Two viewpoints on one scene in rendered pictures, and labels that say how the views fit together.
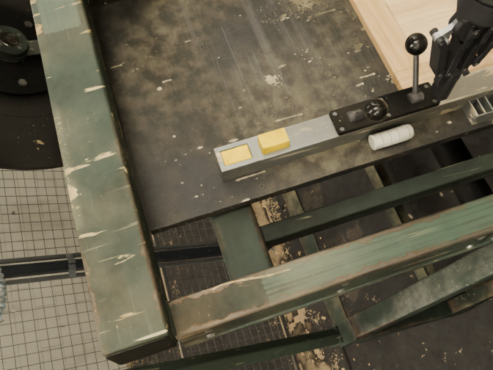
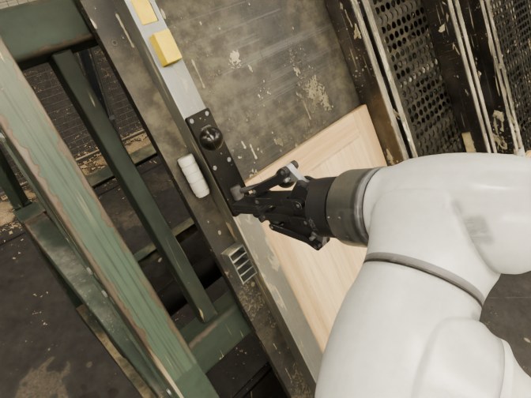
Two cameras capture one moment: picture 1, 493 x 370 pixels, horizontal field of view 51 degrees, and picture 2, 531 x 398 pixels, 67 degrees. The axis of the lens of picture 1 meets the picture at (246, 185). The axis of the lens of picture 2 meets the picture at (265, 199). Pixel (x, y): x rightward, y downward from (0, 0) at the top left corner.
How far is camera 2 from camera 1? 0.33 m
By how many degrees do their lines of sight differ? 13
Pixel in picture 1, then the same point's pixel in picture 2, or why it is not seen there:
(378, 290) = not seen: hidden behind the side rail
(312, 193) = (167, 181)
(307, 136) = (178, 85)
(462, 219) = (111, 251)
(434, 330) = (60, 299)
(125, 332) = not seen: outside the picture
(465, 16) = (312, 185)
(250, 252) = (32, 34)
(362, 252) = (45, 146)
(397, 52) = not seen: hidden behind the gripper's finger
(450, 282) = (88, 290)
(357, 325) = (35, 221)
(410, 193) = (141, 207)
